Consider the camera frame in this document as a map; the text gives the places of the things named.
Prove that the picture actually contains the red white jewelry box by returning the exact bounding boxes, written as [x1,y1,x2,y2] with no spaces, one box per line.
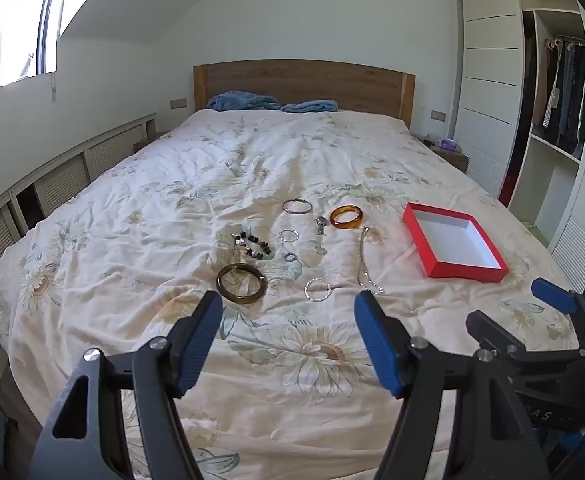
[403,203,509,283]

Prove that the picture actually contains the silver chain necklace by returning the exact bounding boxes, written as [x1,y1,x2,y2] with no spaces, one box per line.
[356,225,387,296]

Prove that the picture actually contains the twisted silver hoop bracelet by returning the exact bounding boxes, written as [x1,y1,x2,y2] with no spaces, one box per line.
[304,277,334,304]

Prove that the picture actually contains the amber orange bangle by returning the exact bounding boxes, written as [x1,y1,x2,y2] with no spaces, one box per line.
[329,205,364,230]

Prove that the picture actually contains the thin silver bangle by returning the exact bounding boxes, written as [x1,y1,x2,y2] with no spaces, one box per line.
[282,198,313,214]

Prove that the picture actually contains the dark brown bangle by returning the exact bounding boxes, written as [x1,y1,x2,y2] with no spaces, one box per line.
[216,263,268,304]

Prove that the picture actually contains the black white bead bracelet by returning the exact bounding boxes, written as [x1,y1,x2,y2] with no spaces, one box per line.
[230,231,275,261]

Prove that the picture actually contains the wooden nightstand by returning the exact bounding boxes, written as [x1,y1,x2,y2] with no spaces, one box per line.
[422,138,469,174]

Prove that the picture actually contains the purple tissue box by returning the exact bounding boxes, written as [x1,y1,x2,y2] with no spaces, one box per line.
[439,139,459,152]

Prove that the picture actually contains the floral cream bed duvet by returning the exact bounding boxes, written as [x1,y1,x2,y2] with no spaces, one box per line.
[0,110,577,479]

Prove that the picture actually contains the low white radiator cabinet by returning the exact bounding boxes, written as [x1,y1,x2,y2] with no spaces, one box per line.
[0,114,156,382]

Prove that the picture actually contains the hanging clothes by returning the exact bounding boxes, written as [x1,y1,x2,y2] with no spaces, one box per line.
[535,37,585,159]

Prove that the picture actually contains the white wardrobe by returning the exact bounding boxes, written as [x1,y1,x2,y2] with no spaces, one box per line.
[454,0,585,290]

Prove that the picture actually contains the wooden headboard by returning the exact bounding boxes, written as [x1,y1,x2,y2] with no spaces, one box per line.
[193,58,416,126]

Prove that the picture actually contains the blue pillow right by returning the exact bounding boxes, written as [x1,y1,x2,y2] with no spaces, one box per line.
[280,100,339,114]

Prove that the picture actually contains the blue pillow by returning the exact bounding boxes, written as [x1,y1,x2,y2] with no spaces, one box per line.
[280,100,339,114]
[207,90,282,112]

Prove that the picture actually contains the blue pillow left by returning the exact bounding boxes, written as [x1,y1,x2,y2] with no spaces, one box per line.
[207,90,282,112]

